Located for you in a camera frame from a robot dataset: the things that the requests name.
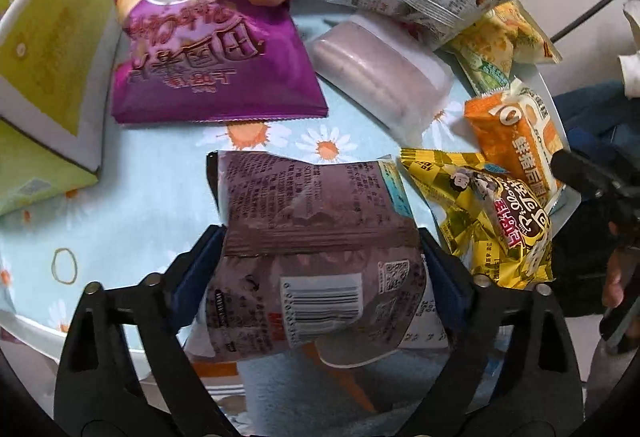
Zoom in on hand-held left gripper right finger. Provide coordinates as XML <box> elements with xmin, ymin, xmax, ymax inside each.
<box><xmin>405</xmin><ymin>227</ymin><xmax>586</xmax><ymax>437</ymax></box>

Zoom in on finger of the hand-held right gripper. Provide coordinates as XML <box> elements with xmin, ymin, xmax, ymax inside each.
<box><xmin>549</xmin><ymin>148</ymin><xmax>640</xmax><ymax>248</ymax></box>

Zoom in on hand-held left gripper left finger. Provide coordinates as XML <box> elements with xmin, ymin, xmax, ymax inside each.
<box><xmin>52</xmin><ymin>224</ymin><xmax>241</xmax><ymax>437</ymax></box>

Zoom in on yellow chocolate snack packet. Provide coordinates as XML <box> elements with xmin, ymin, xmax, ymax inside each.
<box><xmin>399</xmin><ymin>148</ymin><xmax>556</xmax><ymax>290</ymax></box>

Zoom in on orange snack packet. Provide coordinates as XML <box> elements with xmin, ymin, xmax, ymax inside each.
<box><xmin>464</xmin><ymin>79</ymin><xmax>568</xmax><ymax>218</ymax></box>

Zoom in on brown snack packet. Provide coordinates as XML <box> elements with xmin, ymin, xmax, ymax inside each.
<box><xmin>197</xmin><ymin>149</ymin><xmax>451</xmax><ymax>368</ymax></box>

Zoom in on green yellow snack packet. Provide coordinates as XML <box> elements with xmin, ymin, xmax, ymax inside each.
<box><xmin>447</xmin><ymin>32</ymin><xmax>516</xmax><ymax>95</ymax></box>

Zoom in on purple chip bag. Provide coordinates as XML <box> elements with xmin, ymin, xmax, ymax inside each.
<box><xmin>110</xmin><ymin>0</ymin><xmax>331</xmax><ymax>125</ymax></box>

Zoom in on translucent packet of brown cake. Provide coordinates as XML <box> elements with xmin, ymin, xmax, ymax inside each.
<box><xmin>305</xmin><ymin>14</ymin><xmax>456</xmax><ymax>145</ymax></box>

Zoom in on green cardboard box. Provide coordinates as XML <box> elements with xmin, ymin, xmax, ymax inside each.
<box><xmin>0</xmin><ymin>0</ymin><xmax>151</xmax><ymax>218</ymax></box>

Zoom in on person's right hand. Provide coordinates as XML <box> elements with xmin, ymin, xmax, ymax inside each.
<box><xmin>601</xmin><ymin>254</ymin><xmax>632</xmax><ymax>309</ymax></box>

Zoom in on person's blue pants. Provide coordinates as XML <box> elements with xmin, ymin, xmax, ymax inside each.
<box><xmin>550</xmin><ymin>79</ymin><xmax>640</xmax><ymax>158</ymax></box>

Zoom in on light blue daisy tablecloth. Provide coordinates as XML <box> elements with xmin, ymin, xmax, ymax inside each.
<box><xmin>0</xmin><ymin>0</ymin><xmax>571</xmax><ymax>437</ymax></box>

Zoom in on round white table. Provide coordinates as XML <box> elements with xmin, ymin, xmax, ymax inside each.
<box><xmin>0</xmin><ymin>309</ymin><xmax>153</xmax><ymax>385</ymax></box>

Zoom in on white cloth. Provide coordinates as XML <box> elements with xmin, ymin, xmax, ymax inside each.
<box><xmin>620</xmin><ymin>0</ymin><xmax>640</xmax><ymax>98</ymax></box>

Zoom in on black cable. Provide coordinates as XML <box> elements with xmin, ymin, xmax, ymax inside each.
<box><xmin>551</xmin><ymin>0</ymin><xmax>635</xmax><ymax>42</ymax></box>

